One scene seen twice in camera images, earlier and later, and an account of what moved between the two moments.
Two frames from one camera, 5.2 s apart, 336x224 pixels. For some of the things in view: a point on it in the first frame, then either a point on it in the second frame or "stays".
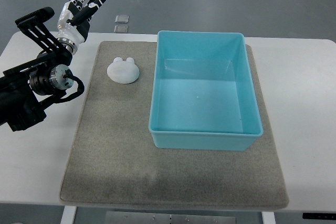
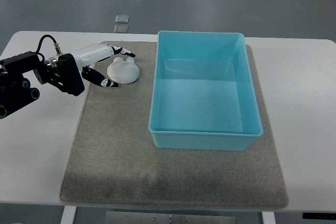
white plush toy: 123,71 stays
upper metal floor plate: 122,19 stays
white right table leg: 268,217 stays
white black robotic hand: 74,21 to 88,55
